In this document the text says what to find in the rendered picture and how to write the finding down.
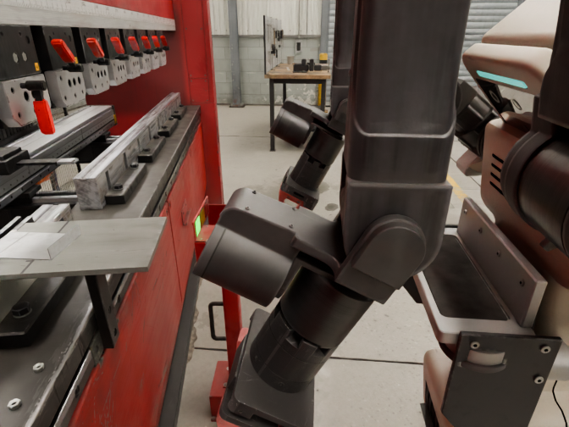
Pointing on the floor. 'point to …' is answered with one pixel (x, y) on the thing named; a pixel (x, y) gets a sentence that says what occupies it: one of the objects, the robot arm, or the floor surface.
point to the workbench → (278, 75)
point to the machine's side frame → (179, 80)
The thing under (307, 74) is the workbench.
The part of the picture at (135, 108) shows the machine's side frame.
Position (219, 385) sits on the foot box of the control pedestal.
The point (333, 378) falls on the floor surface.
